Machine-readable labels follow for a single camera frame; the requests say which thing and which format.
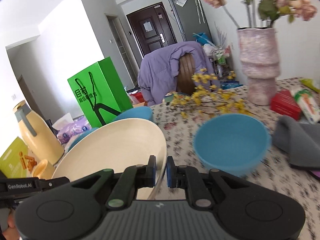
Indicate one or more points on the grey refrigerator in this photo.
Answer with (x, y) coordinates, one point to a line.
(191, 20)

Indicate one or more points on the yellow flower branch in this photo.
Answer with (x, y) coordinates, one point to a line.
(207, 99)

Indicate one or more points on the cluttered wire rack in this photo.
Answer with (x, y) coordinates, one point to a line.
(221, 59)

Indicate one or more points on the white carrot print packet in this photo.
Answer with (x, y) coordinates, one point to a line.
(307, 103)

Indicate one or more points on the purple tissue pack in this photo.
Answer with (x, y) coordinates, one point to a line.
(67, 129)

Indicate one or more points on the red cardboard box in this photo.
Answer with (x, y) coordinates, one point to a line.
(284, 104)

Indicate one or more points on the wooden chair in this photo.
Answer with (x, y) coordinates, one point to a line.
(185, 83)

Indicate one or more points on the purple jacket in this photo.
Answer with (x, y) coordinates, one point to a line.
(159, 69)

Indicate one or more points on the dried pink rose bouquet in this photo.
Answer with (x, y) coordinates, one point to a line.
(269, 11)

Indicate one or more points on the cream round plate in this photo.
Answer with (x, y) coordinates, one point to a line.
(117, 145)

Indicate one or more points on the blue flat plate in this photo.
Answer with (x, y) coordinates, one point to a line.
(77, 138)

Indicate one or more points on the green yellow snack bag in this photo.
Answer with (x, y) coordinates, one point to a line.
(312, 84)

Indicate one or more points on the pink textured vase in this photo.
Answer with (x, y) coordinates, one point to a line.
(260, 62)

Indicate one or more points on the green paper shopping bag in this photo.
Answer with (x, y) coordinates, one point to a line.
(100, 93)

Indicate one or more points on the grey folded cloth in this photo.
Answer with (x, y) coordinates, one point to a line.
(299, 141)

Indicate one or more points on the blue plastic bowl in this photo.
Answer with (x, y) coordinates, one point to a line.
(142, 112)
(233, 143)

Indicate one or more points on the dark brown entrance door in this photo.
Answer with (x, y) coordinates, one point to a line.
(152, 28)

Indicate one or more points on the yellow thermos jug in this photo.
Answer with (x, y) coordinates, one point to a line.
(37, 135)

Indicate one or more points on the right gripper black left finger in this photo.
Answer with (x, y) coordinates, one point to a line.
(124, 186)

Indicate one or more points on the yellow plastic cup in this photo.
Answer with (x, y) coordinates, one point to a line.
(44, 170)

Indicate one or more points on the person left hand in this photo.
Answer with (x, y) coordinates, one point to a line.
(11, 222)

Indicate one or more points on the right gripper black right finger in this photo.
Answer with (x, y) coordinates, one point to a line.
(190, 180)

